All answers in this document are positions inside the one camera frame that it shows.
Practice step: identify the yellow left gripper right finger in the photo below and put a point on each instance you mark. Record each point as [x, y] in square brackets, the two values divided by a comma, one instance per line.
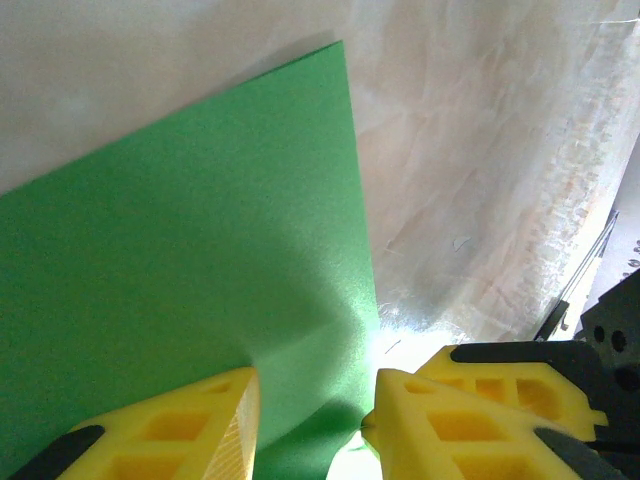
[450, 445]

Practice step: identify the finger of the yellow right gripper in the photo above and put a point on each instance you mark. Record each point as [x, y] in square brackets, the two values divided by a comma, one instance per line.
[540, 385]

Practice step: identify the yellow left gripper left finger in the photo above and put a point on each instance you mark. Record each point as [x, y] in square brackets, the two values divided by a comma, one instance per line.
[175, 435]

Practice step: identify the green square paper sheet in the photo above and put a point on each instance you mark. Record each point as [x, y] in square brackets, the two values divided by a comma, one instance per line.
[175, 225]

